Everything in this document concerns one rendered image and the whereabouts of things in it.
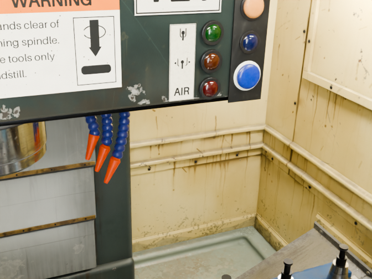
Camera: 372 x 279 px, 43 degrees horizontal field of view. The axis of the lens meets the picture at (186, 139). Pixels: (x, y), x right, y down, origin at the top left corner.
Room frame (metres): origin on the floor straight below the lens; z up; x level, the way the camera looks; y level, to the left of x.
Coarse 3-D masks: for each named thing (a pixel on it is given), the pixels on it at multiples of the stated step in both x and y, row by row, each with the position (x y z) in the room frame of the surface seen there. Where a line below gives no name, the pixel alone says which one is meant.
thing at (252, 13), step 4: (248, 0) 0.54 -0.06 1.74; (252, 0) 0.54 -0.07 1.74; (256, 0) 0.54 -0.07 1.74; (260, 0) 0.55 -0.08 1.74; (244, 4) 0.54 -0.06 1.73; (248, 4) 0.54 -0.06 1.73; (252, 4) 0.54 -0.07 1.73; (256, 4) 0.54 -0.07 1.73; (260, 4) 0.55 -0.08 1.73; (244, 8) 0.54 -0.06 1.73; (248, 8) 0.54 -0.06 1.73; (252, 8) 0.54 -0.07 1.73; (256, 8) 0.54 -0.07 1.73; (260, 8) 0.55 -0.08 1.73; (244, 12) 0.54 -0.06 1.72; (248, 12) 0.54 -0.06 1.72; (252, 12) 0.54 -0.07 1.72; (256, 12) 0.54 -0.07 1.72; (260, 12) 0.55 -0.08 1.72; (248, 16) 0.54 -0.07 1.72; (252, 16) 0.54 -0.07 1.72; (256, 16) 0.55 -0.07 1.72
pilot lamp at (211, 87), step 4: (208, 84) 0.53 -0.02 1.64; (212, 84) 0.53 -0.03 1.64; (216, 84) 0.53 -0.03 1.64; (204, 88) 0.52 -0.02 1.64; (208, 88) 0.52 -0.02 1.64; (212, 88) 0.53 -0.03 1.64; (216, 88) 0.53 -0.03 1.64; (204, 92) 0.52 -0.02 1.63; (208, 92) 0.52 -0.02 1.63; (212, 92) 0.53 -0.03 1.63; (208, 96) 0.53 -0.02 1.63
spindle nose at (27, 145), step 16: (0, 128) 0.56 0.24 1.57; (16, 128) 0.57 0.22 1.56; (32, 128) 0.59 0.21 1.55; (0, 144) 0.56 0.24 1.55; (16, 144) 0.57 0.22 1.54; (32, 144) 0.59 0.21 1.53; (0, 160) 0.55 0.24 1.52; (16, 160) 0.57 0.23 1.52; (32, 160) 0.59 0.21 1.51; (0, 176) 0.56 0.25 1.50
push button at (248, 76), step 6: (246, 66) 0.54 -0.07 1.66; (252, 66) 0.54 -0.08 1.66; (240, 72) 0.54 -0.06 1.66; (246, 72) 0.54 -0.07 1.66; (252, 72) 0.54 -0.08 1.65; (258, 72) 0.55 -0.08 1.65; (240, 78) 0.54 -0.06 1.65; (246, 78) 0.54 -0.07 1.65; (252, 78) 0.54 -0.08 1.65; (258, 78) 0.55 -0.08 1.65; (240, 84) 0.54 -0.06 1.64; (246, 84) 0.54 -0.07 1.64; (252, 84) 0.54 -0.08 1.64
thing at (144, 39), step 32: (128, 0) 0.50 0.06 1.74; (224, 0) 0.54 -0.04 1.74; (128, 32) 0.49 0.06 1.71; (160, 32) 0.51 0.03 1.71; (224, 32) 0.54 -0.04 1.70; (128, 64) 0.49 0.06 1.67; (160, 64) 0.51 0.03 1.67; (224, 64) 0.54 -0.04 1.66; (32, 96) 0.45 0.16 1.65; (64, 96) 0.47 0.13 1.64; (96, 96) 0.48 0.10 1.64; (128, 96) 0.49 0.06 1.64; (160, 96) 0.51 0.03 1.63; (224, 96) 0.54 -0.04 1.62
